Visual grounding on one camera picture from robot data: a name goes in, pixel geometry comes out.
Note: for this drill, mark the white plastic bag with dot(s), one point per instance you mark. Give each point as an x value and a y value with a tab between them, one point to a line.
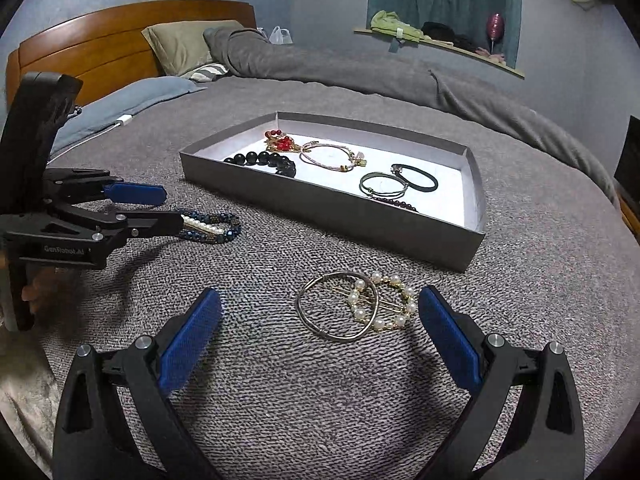
280	36

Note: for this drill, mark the wooden windowsill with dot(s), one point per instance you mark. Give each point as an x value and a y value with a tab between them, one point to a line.
500	66

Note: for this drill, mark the striped pillow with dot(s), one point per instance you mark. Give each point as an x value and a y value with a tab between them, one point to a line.
205	72

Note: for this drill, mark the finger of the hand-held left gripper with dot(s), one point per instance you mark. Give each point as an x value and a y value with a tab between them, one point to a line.
135	194
150	222

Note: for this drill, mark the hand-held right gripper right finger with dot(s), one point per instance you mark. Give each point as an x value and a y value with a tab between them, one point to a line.
450	340

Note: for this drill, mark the pink balloon on stick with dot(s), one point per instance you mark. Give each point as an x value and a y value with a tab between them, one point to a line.
496	25

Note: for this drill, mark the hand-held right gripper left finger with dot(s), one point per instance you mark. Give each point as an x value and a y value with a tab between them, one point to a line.
192	340

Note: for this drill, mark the wooden headboard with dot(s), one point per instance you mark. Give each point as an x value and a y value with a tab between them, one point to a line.
100	35

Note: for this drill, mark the black cloth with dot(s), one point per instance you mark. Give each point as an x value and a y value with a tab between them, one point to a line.
450	35

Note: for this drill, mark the wooden stand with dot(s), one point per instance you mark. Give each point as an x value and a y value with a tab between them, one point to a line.
631	220

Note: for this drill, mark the grey duvet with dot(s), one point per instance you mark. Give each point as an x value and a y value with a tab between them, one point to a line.
350	70

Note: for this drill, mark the grey knit bedspread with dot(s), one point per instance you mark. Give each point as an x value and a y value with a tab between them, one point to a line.
550	285

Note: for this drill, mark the person's left hand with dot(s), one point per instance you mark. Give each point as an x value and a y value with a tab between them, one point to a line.
42	290

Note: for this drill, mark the pink cloth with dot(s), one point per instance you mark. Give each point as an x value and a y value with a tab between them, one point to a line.
492	56

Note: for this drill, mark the blue-grey pillow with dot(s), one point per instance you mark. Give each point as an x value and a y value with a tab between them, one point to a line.
125	100

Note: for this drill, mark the grey cardboard box tray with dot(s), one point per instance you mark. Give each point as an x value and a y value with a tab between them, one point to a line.
325	207

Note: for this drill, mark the olive green pillow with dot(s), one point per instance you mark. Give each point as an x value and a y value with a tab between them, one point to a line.
185	45

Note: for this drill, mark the black monitor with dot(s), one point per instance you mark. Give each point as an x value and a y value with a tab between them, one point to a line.
630	160

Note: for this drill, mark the green cloth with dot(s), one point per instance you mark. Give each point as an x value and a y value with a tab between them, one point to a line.
392	25

